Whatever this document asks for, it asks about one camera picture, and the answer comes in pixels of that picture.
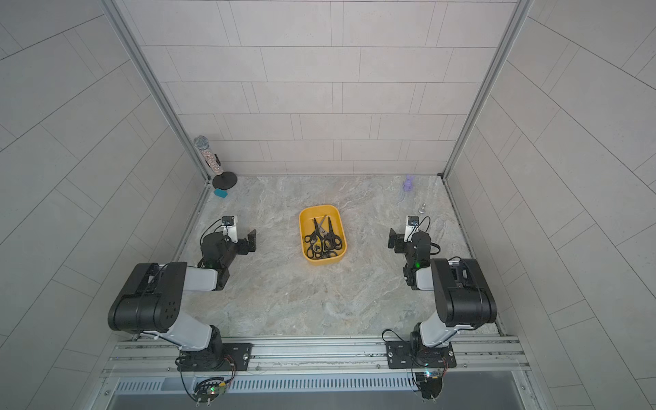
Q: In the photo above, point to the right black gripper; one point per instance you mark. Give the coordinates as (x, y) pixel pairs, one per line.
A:
(395, 237)

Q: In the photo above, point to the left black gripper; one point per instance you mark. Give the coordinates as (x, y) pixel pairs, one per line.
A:
(253, 244)

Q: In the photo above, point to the yellow plastic storage box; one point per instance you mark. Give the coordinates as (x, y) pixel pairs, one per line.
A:
(306, 225)

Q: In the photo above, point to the all black scissors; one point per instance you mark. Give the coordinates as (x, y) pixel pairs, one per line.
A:
(316, 235)

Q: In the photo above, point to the silver blade black scissors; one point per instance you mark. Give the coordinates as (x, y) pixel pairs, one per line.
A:
(322, 222)

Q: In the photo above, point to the yellow black handled scissors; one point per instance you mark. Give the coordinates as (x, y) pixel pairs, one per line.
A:
(320, 250)

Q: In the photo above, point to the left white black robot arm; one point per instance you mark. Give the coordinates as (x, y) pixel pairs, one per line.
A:
(150, 302)

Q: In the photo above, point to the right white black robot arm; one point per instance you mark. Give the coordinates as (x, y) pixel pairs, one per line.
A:
(463, 300)

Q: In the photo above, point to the purple small toy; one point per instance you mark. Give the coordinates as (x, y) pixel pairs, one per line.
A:
(408, 183)

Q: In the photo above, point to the teal small block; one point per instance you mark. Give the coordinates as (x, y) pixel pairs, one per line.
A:
(221, 193)

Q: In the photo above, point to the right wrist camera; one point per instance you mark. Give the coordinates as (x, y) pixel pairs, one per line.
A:
(412, 226)

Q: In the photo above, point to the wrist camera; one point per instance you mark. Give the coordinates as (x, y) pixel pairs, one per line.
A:
(229, 227)
(412, 226)

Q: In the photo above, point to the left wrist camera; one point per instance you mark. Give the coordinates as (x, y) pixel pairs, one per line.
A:
(229, 227)

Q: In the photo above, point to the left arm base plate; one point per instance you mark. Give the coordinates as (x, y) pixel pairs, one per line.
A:
(232, 357)

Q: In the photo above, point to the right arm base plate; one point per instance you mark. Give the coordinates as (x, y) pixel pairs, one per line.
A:
(401, 355)

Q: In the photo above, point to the aluminium front rail frame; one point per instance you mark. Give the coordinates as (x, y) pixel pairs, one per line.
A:
(317, 355)

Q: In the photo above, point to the right circuit board with wires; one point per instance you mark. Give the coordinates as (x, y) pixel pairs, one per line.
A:
(428, 385)

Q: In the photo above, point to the circuit board with wires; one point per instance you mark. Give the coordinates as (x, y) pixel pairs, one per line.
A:
(428, 385)
(208, 390)

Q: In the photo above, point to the left circuit board with wires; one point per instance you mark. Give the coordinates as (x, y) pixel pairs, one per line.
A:
(208, 390)

